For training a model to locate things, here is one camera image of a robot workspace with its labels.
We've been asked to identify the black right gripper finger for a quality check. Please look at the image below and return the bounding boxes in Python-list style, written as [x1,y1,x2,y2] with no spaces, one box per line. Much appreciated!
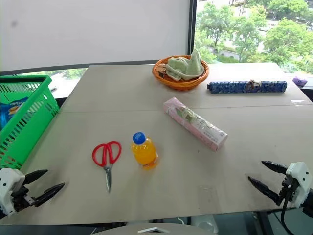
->
[261,160,290,175]
[247,176,282,207]

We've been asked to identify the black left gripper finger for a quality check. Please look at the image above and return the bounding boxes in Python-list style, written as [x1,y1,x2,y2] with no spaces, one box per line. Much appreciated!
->
[24,169,49,186]
[33,182,66,208]

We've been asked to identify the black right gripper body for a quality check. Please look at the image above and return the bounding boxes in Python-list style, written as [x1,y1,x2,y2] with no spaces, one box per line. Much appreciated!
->
[278,176,299,206]

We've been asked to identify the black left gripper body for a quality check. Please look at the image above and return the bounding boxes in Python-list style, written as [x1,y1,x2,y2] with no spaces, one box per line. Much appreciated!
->
[10,180,37,212]

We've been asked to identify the green plastic shopping basket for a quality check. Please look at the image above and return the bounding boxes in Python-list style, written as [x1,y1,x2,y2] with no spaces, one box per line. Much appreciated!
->
[0,75,60,170]

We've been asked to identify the orange wicker basket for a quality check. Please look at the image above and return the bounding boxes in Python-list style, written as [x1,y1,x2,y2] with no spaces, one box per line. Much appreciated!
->
[152,55,210,92]

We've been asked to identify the beige knitted cloth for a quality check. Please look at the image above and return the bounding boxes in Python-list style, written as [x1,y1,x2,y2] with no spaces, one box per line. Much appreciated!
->
[156,64,170,79]

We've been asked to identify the blue snack package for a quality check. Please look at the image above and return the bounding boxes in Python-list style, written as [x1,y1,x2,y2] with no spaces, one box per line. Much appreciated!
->
[0,102,25,131]

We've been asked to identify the white object under table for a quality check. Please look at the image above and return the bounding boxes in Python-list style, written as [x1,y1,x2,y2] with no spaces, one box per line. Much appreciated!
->
[190,214,220,234]

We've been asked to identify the small purple object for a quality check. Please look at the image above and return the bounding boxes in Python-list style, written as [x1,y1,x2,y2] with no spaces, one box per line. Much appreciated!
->
[292,76,308,87]

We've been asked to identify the long pink cardboard box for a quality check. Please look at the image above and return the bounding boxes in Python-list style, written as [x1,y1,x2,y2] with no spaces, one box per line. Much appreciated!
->
[163,96,229,153]

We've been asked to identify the blue patterned rolled mat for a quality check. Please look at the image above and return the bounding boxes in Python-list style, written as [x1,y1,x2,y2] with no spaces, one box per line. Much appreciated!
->
[207,79,288,94]

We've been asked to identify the orange juice bottle blue cap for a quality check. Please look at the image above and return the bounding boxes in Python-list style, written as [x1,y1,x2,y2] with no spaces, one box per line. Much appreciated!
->
[131,132,160,171]

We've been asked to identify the pale green cloth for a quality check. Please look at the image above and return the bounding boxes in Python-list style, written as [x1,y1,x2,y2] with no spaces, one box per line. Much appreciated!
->
[166,48,205,81]

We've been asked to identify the white roller blind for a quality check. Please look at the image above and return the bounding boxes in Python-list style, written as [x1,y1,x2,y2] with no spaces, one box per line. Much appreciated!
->
[0,0,192,74]

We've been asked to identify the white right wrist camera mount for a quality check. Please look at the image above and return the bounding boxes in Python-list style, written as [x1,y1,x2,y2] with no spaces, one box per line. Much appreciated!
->
[285,161,313,209]

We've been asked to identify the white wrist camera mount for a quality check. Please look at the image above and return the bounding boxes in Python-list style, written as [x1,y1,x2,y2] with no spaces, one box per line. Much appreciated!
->
[285,161,313,209]
[0,168,26,216]

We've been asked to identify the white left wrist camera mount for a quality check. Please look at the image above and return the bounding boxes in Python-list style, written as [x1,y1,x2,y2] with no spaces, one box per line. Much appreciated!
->
[0,168,26,216]

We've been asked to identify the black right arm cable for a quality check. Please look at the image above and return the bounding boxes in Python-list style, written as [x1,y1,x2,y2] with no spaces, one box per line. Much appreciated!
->
[280,192,295,235]

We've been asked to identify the red handled scissors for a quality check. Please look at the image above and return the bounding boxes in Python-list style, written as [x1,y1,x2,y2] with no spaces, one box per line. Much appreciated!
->
[91,141,122,194]

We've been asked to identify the dark window frame post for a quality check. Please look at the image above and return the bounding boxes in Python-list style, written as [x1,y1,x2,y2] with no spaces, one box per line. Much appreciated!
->
[187,0,198,57]

